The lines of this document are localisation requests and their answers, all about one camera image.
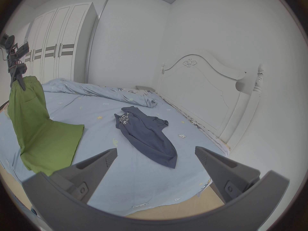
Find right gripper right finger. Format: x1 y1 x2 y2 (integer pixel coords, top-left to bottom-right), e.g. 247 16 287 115
195 146 261 204

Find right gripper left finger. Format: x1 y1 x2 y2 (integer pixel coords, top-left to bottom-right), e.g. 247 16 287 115
52 148 118 203

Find green shorts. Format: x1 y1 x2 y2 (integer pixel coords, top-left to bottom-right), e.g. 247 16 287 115
7 76 85 177

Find bed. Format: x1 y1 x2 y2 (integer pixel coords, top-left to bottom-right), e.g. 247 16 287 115
0 50 265 217

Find white wardrobe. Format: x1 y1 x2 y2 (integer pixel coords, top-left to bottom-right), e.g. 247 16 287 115
23 2 98 84

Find dark blue printed T-shirt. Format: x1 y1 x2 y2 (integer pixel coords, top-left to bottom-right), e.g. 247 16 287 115
114 106 178 169

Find pale blue quilt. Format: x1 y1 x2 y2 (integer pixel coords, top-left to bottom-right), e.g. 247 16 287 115
42 78 158 108

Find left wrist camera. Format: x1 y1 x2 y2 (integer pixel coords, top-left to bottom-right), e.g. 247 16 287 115
15 42 30 56

